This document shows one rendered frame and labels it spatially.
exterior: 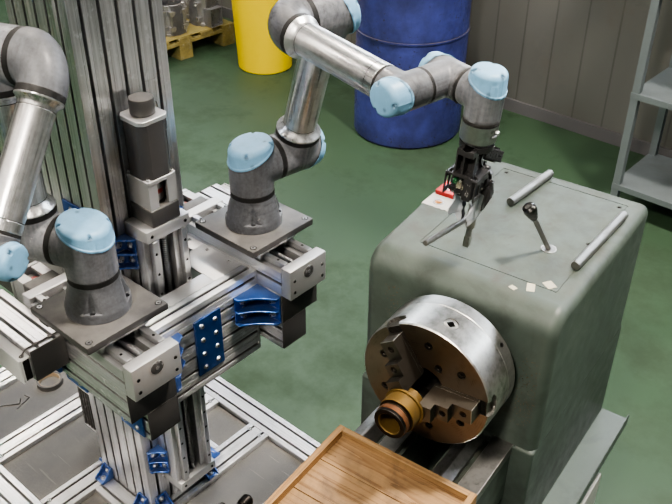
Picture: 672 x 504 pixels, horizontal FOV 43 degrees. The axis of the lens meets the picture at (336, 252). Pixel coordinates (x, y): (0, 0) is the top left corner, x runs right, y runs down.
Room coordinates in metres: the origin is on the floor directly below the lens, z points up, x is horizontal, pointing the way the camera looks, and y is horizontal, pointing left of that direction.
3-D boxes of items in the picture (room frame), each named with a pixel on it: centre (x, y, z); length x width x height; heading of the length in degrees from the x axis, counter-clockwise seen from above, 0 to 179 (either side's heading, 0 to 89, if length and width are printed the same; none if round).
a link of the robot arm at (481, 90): (1.55, -0.29, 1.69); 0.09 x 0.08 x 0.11; 40
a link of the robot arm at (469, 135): (1.55, -0.29, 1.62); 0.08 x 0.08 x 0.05
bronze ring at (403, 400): (1.31, -0.14, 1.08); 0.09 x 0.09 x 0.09; 55
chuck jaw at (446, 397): (1.32, -0.25, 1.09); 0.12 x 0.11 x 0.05; 55
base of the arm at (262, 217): (1.94, 0.22, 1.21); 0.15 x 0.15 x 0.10
